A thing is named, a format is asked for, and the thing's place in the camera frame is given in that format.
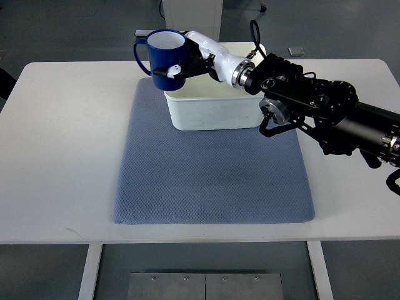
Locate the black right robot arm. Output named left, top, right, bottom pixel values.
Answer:
left=239, top=20, right=399, bottom=169

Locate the white table leg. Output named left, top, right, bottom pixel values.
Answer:
left=307, top=241, right=334, bottom=300
left=78, top=243, right=103, bottom=300

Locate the blue-grey quilted mat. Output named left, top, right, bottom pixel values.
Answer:
left=113, top=78, right=314, bottom=225

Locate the dark object at left edge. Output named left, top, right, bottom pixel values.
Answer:
left=0, top=68, right=17, bottom=100

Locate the small grey floor socket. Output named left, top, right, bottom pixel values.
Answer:
left=287, top=46, right=306, bottom=57

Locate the right white table leg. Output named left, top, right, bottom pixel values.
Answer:
left=307, top=241, right=334, bottom=300

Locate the white plastic box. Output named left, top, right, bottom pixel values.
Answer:
left=164, top=42, right=263, bottom=131

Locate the white cabinet in background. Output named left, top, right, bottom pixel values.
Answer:
left=162, top=0, right=223, bottom=41

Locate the grey metal base bar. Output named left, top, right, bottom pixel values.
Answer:
left=134, top=29, right=153, bottom=38

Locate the grey metal floor plate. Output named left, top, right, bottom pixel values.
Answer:
left=127, top=273, right=284, bottom=299

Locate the left white table leg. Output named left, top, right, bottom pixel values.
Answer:
left=78, top=243, right=103, bottom=300

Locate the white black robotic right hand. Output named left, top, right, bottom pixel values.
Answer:
left=155, top=31, right=255, bottom=88

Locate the blue mug white inside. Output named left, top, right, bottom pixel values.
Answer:
left=133, top=29, right=187, bottom=91

